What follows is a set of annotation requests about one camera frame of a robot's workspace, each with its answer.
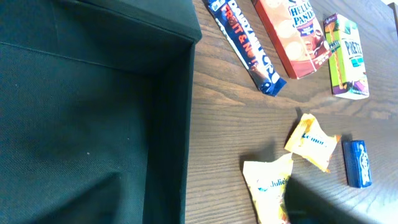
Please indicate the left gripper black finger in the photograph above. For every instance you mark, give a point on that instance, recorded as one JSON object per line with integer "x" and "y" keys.
{"x": 306, "y": 207}

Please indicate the small yellow lemon snack packet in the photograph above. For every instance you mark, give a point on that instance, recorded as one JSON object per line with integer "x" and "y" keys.
{"x": 310, "y": 142}

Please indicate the green Pretz box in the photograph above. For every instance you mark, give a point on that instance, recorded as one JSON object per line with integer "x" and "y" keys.
{"x": 347, "y": 68}

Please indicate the red Hello Panda box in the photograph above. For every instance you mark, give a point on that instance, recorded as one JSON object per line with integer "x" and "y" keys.
{"x": 296, "y": 35}

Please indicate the Dairy Milk chocolate bar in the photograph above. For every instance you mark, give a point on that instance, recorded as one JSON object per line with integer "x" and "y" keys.
{"x": 240, "y": 35}

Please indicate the black gift box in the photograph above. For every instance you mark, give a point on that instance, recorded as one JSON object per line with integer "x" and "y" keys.
{"x": 95, "y": 110}

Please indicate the long yellow Julie's snack packet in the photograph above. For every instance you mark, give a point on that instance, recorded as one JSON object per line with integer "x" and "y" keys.
{"x": 266, "y": 182}

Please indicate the blue Eclipse mint tin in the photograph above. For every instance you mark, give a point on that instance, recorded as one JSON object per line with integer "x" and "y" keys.
{"x": 357, "y": 164}

